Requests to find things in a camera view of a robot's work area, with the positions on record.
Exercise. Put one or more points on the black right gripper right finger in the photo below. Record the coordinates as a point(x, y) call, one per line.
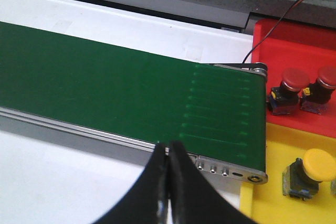
point(193, 198)

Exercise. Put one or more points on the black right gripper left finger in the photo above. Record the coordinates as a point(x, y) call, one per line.
point(146, 200)

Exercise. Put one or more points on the yellow mushroom push button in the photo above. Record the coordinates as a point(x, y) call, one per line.
point(302, 178)

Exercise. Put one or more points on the red mushroom push button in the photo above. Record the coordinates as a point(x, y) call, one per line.
point(315, 96)
point(284, 99)

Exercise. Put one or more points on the yellow plastic tray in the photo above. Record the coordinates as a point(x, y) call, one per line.
point(266, 203)

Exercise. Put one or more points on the green conveyor belt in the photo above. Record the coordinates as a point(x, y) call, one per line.
point(216, 112)

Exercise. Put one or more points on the silver conveyor end roller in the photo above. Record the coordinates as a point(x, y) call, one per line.
point(255, 68)

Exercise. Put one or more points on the red plastic tray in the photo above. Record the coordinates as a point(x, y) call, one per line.
point(307, 48)

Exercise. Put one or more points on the aluminium conveyor frame rail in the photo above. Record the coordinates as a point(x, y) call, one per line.
point(115, 146)

